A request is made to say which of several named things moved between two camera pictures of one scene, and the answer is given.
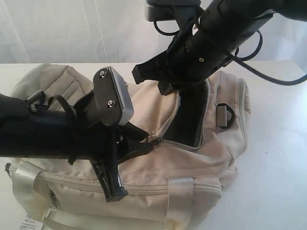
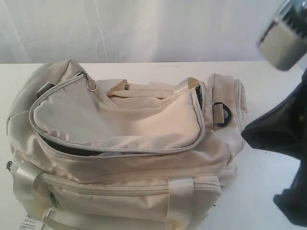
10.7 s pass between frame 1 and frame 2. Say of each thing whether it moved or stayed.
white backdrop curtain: stayed
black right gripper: moved
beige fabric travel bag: stayed
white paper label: stayed
